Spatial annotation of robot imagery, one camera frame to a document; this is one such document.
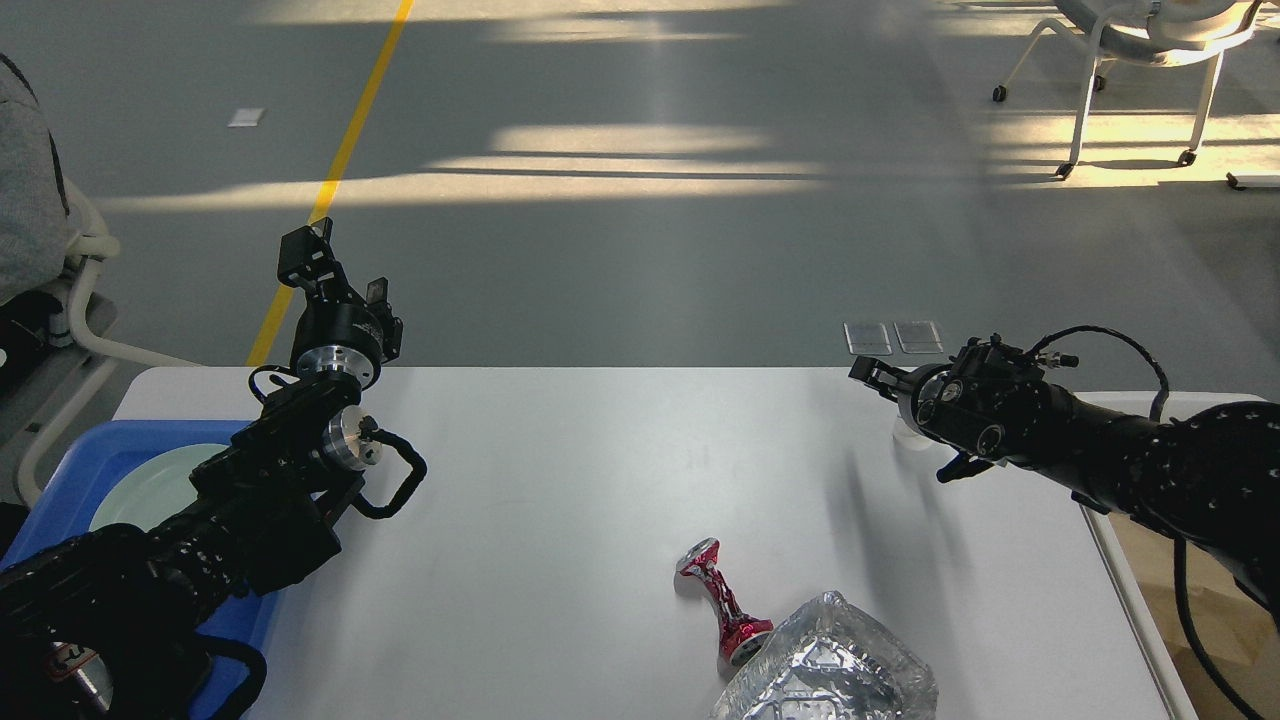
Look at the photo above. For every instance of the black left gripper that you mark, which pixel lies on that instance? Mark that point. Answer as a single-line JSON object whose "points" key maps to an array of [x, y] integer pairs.
{"points": [[331, 335]]}

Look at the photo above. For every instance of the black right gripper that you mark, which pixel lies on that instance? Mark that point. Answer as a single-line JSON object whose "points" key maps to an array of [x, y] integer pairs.
{"points": [[910, 390]]}

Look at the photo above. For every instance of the light green plate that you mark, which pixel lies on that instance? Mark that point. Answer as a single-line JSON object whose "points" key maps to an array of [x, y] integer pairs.
{"points": [[157, 489]]}

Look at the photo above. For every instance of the aluminium foil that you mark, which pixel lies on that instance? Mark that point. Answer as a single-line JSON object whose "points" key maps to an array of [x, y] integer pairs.
{"points": [[830, 660]]}

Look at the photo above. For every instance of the crushed red soda can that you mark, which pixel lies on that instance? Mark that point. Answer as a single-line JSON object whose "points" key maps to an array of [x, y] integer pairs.
{"points": [[740, 634]]}

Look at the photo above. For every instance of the brown paper bag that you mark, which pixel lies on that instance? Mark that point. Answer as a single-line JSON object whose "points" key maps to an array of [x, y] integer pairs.
{"points": [[1236, 633]]}

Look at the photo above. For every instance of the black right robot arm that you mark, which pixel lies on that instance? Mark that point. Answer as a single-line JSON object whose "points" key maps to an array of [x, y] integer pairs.
{"points": [[1208, 481]]}

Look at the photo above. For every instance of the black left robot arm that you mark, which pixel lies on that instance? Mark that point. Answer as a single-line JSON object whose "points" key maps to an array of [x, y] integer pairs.
{"points": [[107, 625]]}

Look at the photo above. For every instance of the left floor outlet plate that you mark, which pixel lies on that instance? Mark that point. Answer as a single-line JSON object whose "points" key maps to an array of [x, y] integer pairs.
{"points": [[871, 339]]}

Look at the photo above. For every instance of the floor outlet plate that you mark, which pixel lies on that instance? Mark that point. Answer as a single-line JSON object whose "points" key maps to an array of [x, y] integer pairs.
{"points": [[919, 337], [871, 339]]}

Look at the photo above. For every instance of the right floor outlet plate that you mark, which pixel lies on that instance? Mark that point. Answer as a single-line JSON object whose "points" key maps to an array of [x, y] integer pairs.
{"points": [[919, 337]]}

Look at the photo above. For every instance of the blue plastic tray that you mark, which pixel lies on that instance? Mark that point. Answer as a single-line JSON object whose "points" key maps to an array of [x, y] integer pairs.
{"points": [[92, 466]]}

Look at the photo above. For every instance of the white plastic bin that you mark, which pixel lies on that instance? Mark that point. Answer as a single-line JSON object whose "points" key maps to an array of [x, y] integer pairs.
{"points": [[1183, 692]]}

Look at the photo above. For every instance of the white chair left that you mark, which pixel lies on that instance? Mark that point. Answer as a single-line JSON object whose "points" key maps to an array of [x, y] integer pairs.
{"points": [[56, 351]]}

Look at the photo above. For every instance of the white chair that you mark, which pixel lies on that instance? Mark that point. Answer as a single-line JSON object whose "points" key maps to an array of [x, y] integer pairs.
{"points": [[1154, 34], [56, 351]]}

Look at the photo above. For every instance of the white chair top right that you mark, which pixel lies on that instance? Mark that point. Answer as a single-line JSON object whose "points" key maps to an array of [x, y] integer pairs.
{"points": [[1154, 34]]}

